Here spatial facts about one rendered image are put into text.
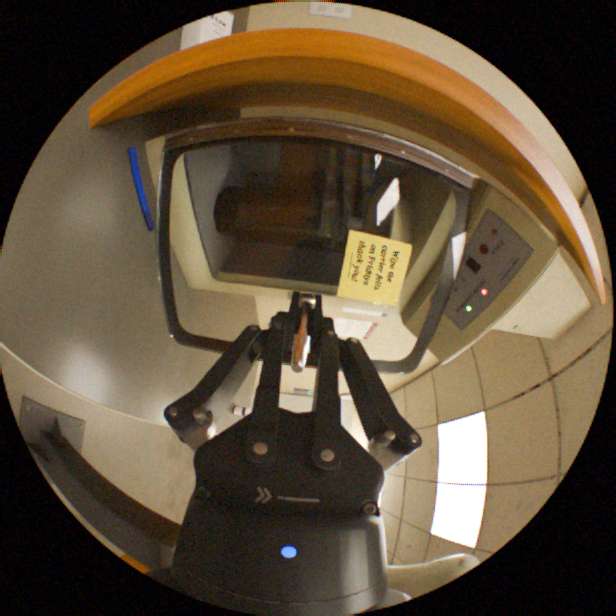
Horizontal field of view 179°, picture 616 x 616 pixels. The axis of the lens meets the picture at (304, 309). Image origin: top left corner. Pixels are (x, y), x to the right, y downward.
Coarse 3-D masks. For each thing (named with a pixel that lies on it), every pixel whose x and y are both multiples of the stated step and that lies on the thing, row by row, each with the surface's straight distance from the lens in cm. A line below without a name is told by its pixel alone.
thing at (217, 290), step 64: (192, 192) 26; (256, 192) 22; (320, 192) 21; (384, 192) 23; (448, 192) 27; (192, 256) 26; (256, 256) 22; (320, 256) 22; (448, 256) 27; (192, 320) 30; (256, 320) 25; (384, 320) 26
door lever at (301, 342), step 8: (304, 296) 18; (312, 296) 18; (304, 304) 18; (312, 304) 18; (304, 312) 18; (312, 312) 18; (296, 320) 19; (304, 320) 18; (312, 320) 19; (296, 328) 19; (304, 328) 19; (296, 336) 19; (304, 336) 19; (296, 344) 20; (304, 344) 20; (296, 352) 21; (304, 352) 21; (296, 360) 21; (304, 360) 21; (296, 368) 22; (304, 368) 22
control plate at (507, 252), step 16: (480, 224) 31; (496, 224) 31; (480, 240) 32; (496, 240) 32; (512, 240) 32; (464, 256) 33; (480, 256) 32; (496, 256) 32; (512, 256) 32; (528, 256) 32; (464, 272) 34; (480, 272) 33; (496, 272) 33; (512, 272) 33; (464, 288) 35; (480, 288) 34; (496, 288) 34; (448, 304) 37; (464, 304) 36; (480, 304) 35; (464, 320) 37
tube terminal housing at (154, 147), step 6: (156, 138) 34; (162, 138) 33; (150, 144) 35; (156, 144) 34; (162, 144) 33; (150, 150) 35; (156, 150) 34; (150, 156) 35; (156, 156) 35; (150, 162) 36; (156, 162) 35; (150, 168) 36; (156, 168) 35; (156, 174) 35; (474, 174) 32; (156, 180) 36; (474, 180) 33; (480, 180) 33; (156, 186) 36; (474, 186) 33; (156, 192) 37; (474, 192) 33
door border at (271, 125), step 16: (192, 128) 28; (208, 128) 27; (224, 128) 26; (240, 128) 25; (256, 128) 25; (272, 128) 24; (288, 128) 24; (304, 128) 24; (320, 128) 24; (336, 128) 24; (368, 128) 24; (176, 144) 29; (368, 144) 24; (384, 144) 24; (400, 144) 25; (416, 144) 26; (416, 160) 25; (432, 160) 27; (448, 160) 28; (448, 176) 28; (464, 176) 29
